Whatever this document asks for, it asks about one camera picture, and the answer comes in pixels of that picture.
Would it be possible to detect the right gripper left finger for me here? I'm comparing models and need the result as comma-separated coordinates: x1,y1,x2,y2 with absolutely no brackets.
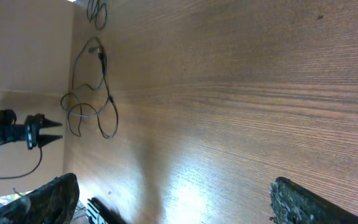
0,173,80,224

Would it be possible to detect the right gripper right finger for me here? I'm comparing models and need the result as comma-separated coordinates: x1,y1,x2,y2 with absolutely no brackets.
270,177,358,224

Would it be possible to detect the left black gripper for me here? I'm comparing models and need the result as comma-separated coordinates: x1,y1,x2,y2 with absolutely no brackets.
24,114,63,150

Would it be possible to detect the thin black USB cable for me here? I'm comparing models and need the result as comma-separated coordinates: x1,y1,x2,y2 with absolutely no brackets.
86,0,108,31

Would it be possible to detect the black USB cable long tail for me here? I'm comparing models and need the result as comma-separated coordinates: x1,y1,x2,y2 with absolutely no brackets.
71,36,108,91

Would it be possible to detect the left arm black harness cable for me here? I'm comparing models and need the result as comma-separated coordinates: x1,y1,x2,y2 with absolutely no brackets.
0,147,44,180

